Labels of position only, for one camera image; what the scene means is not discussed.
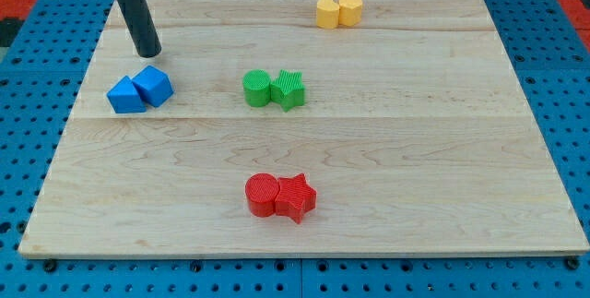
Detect green cylinder block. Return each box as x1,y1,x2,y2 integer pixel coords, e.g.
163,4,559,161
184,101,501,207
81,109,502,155
242,69,271,107

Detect light wooden board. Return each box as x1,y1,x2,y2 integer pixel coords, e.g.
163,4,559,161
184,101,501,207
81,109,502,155
19,0,589,259

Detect red star block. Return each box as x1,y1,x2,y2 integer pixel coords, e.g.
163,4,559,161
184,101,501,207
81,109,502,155
275,173,317,224

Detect red cylinder block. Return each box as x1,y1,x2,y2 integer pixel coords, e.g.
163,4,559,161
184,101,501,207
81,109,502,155
244,173,279,217

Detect green star block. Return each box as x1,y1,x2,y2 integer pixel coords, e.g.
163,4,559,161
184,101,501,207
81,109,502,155
270,70,305,112

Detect yellow hexagon block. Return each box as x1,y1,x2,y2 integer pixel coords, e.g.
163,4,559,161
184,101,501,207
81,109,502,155
338,0,363,27

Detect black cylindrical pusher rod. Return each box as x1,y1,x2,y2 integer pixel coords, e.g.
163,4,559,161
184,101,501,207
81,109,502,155
117,0,161,58

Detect blue triangular prism block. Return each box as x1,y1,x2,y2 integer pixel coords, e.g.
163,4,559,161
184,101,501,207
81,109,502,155
107,76,147,113

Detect yellow heart block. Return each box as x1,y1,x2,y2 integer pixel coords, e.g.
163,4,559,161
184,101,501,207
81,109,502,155
316,0,340,29

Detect blue cube block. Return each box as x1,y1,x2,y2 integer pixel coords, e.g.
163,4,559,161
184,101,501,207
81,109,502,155
132,66,174,107

